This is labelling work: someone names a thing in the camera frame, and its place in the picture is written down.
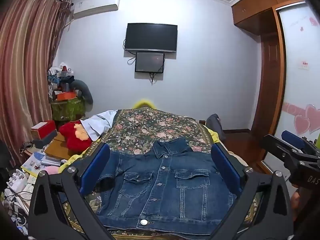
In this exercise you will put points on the light blue cloth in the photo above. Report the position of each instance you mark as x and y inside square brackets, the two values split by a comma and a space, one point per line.
[97, 125]

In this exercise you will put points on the black wall television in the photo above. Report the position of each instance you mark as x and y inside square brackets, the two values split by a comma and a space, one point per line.
[151, 38]

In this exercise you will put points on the wooden wardrobe with white door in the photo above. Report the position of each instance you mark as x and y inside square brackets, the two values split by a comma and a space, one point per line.
[297, 67]

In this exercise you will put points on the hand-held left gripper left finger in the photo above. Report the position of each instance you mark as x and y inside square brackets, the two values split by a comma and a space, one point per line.
[96, 167]

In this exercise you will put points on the red and white box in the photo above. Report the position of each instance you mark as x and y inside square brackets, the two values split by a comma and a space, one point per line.
[43, 128]

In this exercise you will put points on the green cloth-covered stand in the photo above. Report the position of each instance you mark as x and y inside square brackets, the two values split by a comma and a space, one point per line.
[67, 110]

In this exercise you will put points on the yellow pillow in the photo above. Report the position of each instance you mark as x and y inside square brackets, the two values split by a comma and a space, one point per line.
[144, 103]

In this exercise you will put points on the striped brown curtain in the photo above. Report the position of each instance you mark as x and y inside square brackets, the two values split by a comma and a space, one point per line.
[25, 62]

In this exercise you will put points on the pile of clutter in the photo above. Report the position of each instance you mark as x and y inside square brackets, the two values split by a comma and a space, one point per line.
[60, 80]

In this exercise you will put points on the wall switch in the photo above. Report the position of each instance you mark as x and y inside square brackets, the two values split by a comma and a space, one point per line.
[304, 65]

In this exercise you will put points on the white air conditioner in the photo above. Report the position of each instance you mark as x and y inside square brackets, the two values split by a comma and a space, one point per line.
[96, 6]

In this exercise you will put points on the stack of magazines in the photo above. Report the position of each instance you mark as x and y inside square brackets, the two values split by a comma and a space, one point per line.
[37, 162]

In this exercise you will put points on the small black wall monitor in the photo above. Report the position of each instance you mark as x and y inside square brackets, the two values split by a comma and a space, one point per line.
[149, 62]

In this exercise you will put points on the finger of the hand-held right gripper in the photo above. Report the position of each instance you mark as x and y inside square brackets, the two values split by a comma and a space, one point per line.
[277, 146]
[292, 137]

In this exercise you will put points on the grey neck pillow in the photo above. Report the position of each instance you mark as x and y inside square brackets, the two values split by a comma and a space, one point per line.
[85, 90]

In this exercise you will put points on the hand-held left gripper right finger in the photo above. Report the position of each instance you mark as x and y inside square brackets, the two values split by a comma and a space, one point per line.
[225, 167]

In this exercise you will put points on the wooden nightstand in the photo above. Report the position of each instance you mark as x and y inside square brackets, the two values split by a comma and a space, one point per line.
[58, 147]

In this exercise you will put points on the orange box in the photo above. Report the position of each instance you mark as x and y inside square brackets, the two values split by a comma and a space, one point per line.
[66, 96]

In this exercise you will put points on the red plush toy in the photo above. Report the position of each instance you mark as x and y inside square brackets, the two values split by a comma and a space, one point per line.
[75, 136]

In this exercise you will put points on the blue denim jacket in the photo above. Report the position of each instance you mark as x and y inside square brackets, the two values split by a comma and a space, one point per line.
[165, 200]

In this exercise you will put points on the floral bedspread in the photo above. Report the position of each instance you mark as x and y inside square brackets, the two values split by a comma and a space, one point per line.
[150, 125]

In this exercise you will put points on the person's right hand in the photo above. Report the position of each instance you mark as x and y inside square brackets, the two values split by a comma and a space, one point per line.
[295, 201]

